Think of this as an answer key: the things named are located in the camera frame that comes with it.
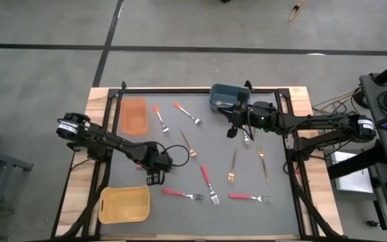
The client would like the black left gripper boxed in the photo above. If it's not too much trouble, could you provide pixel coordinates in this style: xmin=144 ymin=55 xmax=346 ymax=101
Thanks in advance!
xmin=136 ymin=143 xmax=173 ymax=186

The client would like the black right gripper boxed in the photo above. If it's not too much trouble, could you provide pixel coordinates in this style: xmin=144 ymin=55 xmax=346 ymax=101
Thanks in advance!
xmin=226 ymin=90 xmax=271 ymax=139

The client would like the teal plastic bin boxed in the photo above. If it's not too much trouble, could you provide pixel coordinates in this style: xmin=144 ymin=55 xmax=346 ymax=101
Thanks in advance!
xmin=208 ymin=83 xmax=251 ymax=114

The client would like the yellow plastic bin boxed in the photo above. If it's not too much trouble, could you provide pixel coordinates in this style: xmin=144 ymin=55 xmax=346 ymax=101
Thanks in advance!
xmin=97 ymin=184 xmax=151 ymax=225

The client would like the grey table mat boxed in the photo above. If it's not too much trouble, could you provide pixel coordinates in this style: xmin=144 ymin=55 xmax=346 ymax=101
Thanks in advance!
xmin=107 ymin=92 xmax=301 ymax=236

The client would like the orange translucent plastic bin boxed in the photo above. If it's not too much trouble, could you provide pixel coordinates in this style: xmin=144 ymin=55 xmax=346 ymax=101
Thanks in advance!
xmin=119 ymin=96 xmax=149 ymax=136

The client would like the white box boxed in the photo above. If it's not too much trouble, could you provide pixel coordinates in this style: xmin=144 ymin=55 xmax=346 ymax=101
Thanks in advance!
xmin=330 ymin=150 xmax=375 ymax=195

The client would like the grey equipment cart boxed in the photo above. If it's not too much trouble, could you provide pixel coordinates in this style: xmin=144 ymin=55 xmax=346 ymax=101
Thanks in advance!
xmin=359 ymin=72 xmax=387 ymax=242

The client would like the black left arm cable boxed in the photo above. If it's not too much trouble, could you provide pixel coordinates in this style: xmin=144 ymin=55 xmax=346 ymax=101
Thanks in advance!
xmin=159 ymin=144 xmax=191 ymax=168

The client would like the yellow hanging cord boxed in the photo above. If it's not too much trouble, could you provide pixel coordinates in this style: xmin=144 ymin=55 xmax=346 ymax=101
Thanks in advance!
xmin=289 ymin=0 xmax=307 ymax=22

